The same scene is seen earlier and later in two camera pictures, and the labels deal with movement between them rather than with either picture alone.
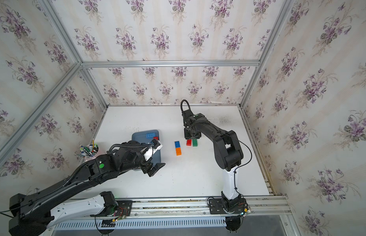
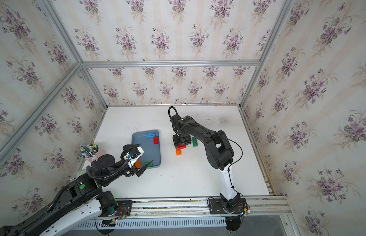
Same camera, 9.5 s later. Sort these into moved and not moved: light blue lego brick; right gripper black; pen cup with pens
Moved: right gripper black
Not moved: pen cup with pens; light blue lego brick
